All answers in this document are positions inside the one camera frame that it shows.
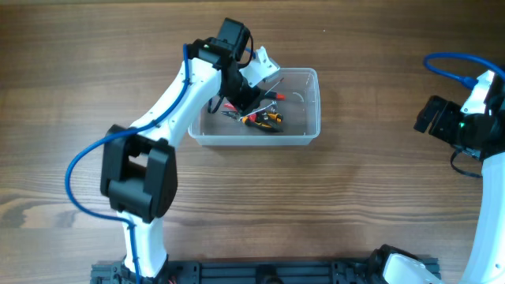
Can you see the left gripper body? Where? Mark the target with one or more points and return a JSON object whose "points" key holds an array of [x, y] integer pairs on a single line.
{"points": [[241, 93]]}

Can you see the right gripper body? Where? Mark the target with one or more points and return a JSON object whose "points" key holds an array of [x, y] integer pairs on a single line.
{"points": [[469, 124]]}

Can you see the red handled cutting pliers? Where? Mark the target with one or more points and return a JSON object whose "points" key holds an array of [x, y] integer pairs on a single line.
{"points": [[266, 119]]}

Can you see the black red screwdriver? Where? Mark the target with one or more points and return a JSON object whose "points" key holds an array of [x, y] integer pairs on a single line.
{"points": [[282, 97]]}

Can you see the small silver wrench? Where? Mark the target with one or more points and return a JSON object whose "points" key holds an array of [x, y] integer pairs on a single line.
{"points": [[272, 107]]}

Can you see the orange black long-nose pliers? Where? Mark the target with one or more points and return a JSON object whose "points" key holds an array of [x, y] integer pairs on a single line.
{"points": [[266, 121]]}

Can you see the green handled screwdriver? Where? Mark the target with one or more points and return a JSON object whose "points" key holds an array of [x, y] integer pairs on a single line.
{"points": [[277, 83]]}

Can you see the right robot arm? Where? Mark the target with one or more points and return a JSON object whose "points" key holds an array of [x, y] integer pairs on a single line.
{"points": [[486, 261]]}

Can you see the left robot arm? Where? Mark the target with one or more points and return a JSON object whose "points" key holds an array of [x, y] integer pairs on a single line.
{"points": [[139, 171]]}

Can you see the clear plastic container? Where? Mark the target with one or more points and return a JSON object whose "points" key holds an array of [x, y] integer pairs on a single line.
{"points": [[301, 120]]}

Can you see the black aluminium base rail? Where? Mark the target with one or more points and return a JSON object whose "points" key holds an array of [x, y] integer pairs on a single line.
{"points": [[341, 271]]}

